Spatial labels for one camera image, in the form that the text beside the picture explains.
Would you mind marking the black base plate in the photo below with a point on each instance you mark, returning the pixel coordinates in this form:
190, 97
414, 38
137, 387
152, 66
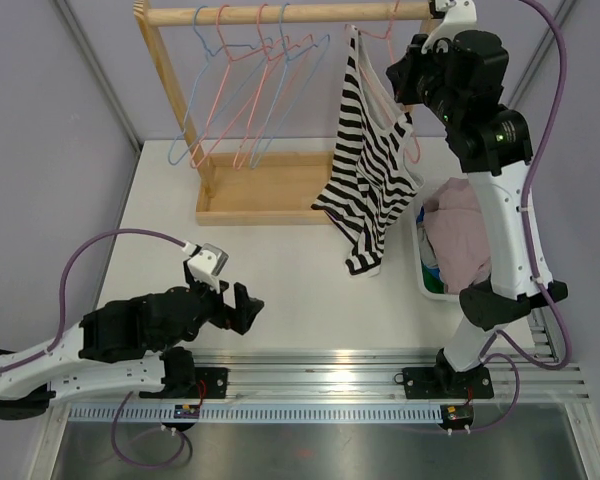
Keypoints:
201, 382
431, 383

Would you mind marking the grey tank top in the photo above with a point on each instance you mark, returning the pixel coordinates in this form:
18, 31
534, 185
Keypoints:
427, 254

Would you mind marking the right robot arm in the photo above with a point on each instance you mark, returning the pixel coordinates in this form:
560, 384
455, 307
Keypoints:
495, 153

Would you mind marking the light blue wire hanger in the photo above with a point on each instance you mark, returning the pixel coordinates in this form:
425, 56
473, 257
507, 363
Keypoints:
200, 75

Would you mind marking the white plastic basket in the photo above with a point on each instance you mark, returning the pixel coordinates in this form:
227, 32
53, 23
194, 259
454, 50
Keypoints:
419, 268

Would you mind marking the aluminium mounting rail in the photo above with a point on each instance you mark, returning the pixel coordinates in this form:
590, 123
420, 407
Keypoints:
338, 375

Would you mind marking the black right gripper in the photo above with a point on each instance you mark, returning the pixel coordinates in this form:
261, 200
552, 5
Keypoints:
441, 52

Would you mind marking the black white striped top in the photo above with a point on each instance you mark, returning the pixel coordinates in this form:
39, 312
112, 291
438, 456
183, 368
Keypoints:
371, 182

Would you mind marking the blue tank top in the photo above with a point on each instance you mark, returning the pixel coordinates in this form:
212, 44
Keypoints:
419, 220

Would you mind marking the mauve tank top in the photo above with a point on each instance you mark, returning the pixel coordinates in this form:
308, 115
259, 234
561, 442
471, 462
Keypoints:
455, 229

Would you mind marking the wooden clothes rack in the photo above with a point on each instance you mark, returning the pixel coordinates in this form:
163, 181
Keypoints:
281, 190

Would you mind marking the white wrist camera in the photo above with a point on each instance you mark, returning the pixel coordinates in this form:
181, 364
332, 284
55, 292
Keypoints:
455, 16
204, 264

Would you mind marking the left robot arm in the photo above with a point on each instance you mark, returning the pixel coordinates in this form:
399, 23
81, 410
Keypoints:
133, 345

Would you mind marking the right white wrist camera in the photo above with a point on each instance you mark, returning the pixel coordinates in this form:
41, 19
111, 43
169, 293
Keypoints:
455, 16

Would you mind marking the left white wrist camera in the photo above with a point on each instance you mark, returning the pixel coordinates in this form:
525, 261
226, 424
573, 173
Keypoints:
204, 264

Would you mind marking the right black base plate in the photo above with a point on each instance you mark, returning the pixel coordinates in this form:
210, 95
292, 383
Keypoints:
431, 383

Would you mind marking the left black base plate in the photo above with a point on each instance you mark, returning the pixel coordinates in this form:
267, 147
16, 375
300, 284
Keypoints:
201, 382

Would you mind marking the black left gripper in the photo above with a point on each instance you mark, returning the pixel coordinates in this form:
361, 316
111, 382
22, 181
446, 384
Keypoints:
239, 318

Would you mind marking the green tank top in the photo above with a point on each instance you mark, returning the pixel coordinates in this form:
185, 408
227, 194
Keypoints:
433, 284

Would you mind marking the pink wire hanger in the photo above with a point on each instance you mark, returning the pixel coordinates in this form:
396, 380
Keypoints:
225, 85

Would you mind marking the white slotted cable duct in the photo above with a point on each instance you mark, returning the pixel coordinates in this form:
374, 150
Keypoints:
259, 413

